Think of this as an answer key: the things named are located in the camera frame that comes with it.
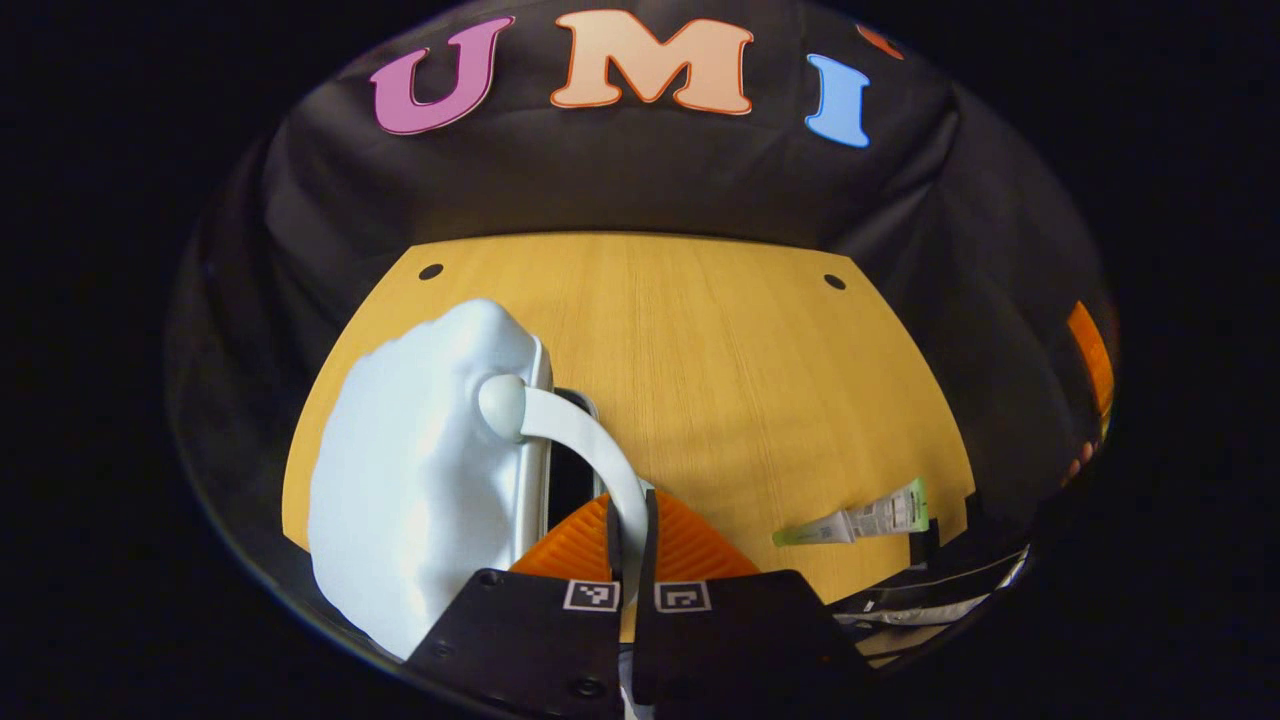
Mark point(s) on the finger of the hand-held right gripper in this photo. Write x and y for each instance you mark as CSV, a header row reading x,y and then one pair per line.
x,y
1095,365

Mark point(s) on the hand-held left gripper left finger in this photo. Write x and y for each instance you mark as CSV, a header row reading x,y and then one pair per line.
x,y
530,640

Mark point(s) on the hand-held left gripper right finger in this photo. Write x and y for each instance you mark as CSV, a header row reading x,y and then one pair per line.
x,y
740,640

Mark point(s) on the white green skincare tube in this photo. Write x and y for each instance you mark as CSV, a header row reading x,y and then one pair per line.
x,y
860,522

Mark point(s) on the black and white sachet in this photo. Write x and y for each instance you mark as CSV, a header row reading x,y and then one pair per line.
x,y
930,595

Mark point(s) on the light blue cloud-shaped suitcase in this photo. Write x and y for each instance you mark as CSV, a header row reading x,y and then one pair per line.
x,y
410,480

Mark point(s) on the black backdrop cloth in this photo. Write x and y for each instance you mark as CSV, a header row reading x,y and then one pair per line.
x,y
620,180

